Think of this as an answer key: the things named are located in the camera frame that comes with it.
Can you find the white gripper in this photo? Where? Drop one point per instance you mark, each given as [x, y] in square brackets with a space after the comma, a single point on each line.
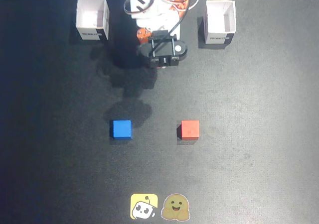
[143, 36]

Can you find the blue cube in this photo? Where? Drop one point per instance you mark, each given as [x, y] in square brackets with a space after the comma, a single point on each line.
[121, 129]

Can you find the red cube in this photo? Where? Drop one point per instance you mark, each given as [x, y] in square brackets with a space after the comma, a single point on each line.
[190, 129]

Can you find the white cardboard box black label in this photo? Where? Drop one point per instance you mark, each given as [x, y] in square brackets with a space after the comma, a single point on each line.
[219, 17]
[91, 16]

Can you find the yellow robot sticker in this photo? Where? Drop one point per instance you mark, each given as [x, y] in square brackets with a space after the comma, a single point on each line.
[143, 206]

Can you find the smiling hugging face sticker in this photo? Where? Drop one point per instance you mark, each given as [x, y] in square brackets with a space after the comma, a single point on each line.
[175, 207]

